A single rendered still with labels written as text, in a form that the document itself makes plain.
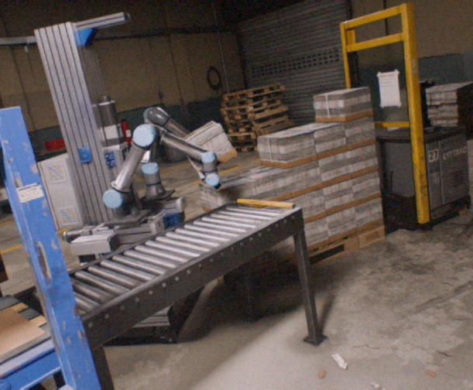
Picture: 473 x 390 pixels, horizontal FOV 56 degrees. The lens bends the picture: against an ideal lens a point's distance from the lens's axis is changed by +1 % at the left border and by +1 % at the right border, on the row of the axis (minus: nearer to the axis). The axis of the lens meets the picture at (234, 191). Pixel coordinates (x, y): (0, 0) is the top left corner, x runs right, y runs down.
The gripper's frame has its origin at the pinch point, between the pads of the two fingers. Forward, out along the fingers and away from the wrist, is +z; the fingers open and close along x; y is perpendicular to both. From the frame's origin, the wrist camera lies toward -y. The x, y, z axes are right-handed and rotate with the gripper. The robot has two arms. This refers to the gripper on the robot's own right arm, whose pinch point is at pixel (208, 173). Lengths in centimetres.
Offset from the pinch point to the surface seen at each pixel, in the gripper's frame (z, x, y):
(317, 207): 37, -57, -77
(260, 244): -80, -3, -28
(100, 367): -133, 71, -12
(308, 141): 38, -76, -28
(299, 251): -62, -19, -51
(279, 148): 35, -54, -20
